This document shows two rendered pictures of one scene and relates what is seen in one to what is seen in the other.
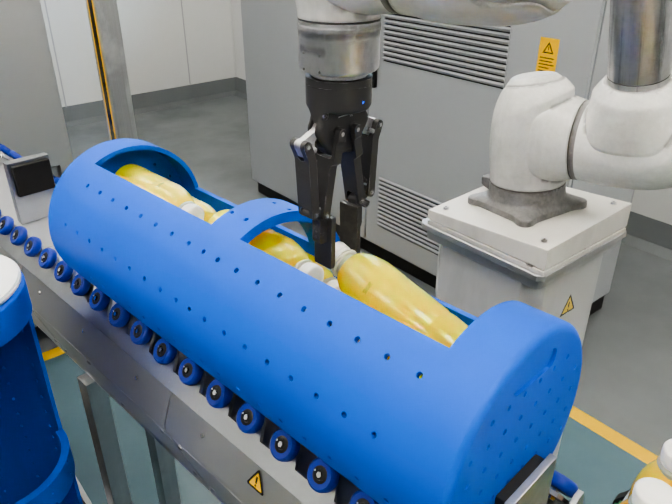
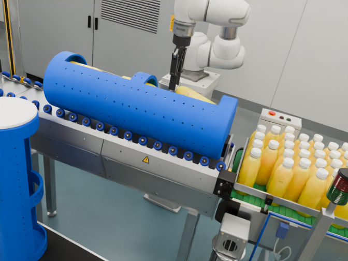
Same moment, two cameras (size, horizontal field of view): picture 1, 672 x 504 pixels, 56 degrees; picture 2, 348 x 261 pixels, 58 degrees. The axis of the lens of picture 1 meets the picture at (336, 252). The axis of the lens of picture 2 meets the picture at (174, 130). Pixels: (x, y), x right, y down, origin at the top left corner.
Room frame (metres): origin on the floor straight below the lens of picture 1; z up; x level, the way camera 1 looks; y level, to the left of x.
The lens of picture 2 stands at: (-0.43, 0.62, 1.75)
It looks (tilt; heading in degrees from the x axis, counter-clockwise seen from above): 30 degrees down; 330
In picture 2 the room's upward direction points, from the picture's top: 10 degrees clockwise
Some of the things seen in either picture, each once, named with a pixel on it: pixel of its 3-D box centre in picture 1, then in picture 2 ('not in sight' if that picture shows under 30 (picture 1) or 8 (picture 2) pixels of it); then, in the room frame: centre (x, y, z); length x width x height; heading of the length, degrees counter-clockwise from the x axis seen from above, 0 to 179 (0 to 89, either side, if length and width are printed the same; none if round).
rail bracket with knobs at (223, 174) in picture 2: not in sight; (225, 184); (0.33, -0.10, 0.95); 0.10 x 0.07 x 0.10; 135
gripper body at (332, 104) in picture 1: (338, 113); (180, 45); (0.72, 0.00, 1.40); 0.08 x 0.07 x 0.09; 135
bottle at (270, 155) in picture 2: not in sight; (266, 163); (0.36, -0.33, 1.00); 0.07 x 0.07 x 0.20
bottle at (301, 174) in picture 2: not in sight; (295, 183); (0.22, -0.37, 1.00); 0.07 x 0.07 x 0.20
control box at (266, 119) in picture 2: not in sight; (278, 125); (0.57, -0.56, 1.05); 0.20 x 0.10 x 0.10; 45
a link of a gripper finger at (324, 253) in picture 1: (324, 240); (173, 82); (0.70, 0.01, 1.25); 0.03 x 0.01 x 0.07; 45
